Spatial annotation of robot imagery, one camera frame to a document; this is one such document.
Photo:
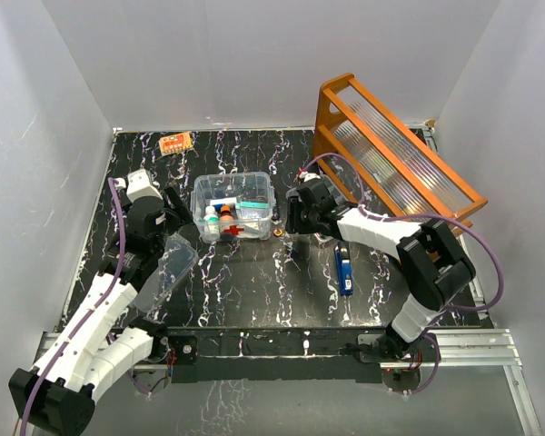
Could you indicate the clear box lid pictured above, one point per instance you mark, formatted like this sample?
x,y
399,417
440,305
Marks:
x,y
174,266

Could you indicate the orange pill blister pack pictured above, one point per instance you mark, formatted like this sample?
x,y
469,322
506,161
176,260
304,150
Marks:
x,y
175,143

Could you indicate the brown orange medicine bottle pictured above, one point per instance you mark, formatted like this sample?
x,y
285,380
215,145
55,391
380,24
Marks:
x,y
226,215

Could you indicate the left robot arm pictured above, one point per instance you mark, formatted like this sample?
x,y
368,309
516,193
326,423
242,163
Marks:
x,y
95,309

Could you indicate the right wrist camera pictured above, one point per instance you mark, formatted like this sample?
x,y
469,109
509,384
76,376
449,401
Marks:
x,y
305,176

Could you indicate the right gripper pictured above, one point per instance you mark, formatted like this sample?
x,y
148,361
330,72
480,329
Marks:
x,y
294,225

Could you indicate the white green small bottle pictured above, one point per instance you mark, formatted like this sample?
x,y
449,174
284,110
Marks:
x,y
212,225

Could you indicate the white blue gauze packet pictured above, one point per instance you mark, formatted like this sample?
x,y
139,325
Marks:
x,y
254,229

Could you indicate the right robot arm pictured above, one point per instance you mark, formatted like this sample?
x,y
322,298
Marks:
x,y
434,266

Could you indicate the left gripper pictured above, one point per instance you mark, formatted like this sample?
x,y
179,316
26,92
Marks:
x,y
177,213

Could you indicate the blue white tube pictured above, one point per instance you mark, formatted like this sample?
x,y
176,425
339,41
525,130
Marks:
x,y
231,201

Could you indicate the blue thermometer case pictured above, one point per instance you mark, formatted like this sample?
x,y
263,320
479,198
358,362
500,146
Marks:
x,y
344,268

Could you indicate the clear tray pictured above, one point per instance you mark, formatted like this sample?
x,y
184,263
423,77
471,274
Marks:
x,y
322,239

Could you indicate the orange wooden shelf rack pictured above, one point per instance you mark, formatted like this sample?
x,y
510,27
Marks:
x,y
402,170

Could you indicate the clear first aid box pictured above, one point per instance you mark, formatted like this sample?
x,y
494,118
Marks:
x,y
252,187

